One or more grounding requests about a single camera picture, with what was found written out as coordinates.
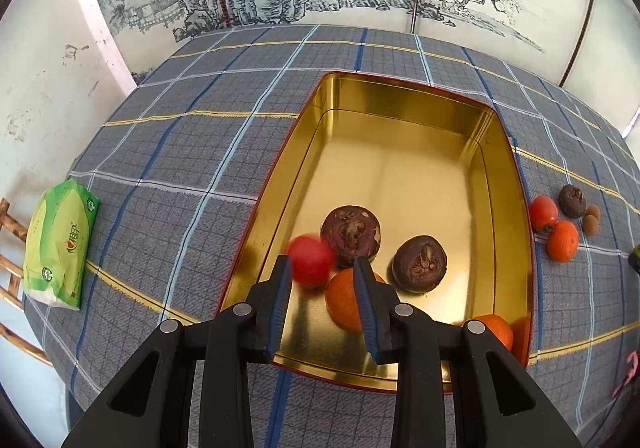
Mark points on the brown water chestnut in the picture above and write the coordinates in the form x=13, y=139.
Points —
x=350, y=234
x=572, y=200
x=419, y=265

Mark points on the brown longan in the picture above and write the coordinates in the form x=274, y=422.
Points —
x=593, y=211
x=590, y=225

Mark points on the red tomato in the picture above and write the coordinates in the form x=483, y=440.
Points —
x=310, y=260
x=543, y=212

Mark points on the green tissue pack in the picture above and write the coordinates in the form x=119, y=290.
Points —
x=60, y=243

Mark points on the orange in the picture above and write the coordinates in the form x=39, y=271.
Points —
x=500, y=330
x=342, y=302
x=562, y=241

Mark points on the green tomato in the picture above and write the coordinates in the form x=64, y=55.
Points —
x=635, y=259

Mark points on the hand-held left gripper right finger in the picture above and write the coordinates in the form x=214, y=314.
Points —
x=364, y=298

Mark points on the wooden chair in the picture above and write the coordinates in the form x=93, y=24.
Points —
x=12, y=278

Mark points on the pink object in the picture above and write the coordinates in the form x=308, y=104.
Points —
x=631, y=370

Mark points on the red tin box gold inside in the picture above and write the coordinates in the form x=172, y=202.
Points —
x=400, y=167

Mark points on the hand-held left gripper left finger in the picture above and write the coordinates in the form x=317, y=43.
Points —
x=282, y=298

